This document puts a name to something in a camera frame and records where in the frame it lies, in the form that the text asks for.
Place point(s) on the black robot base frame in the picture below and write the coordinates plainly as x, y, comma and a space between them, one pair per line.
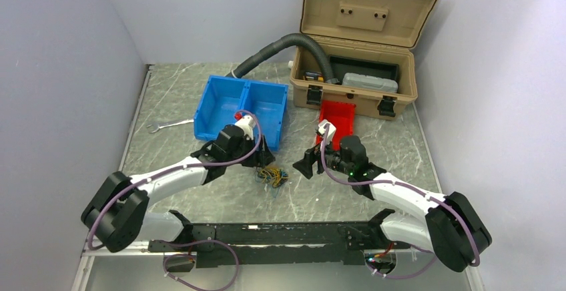
279, 243

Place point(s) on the tan plastic toolbox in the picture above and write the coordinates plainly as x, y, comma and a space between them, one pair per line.
375, 30

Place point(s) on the red plastic bin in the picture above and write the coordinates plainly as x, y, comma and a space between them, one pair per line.
341, 115

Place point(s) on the silver wrench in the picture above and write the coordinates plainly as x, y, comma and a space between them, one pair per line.
156, 126

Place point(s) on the black tray in toolbox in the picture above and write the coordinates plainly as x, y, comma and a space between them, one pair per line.
343, 65

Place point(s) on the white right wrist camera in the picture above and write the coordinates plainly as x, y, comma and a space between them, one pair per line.
326, 129

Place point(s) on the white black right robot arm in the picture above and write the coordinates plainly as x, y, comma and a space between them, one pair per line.
446, 225

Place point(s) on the small box in toolbox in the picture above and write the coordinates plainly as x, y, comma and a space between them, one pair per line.
314, 76

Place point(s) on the grey plastic case in toolbox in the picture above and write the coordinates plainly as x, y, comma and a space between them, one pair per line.
370, 82

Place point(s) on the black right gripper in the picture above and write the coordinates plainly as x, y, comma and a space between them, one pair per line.
305, 165

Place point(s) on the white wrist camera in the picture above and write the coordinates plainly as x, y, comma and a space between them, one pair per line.
246, 122
326, 129

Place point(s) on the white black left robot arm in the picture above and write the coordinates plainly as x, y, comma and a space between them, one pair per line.
118, 213

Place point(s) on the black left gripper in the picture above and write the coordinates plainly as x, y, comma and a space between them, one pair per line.
261, 158

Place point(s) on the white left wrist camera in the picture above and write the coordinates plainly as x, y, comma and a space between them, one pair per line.
246, 122

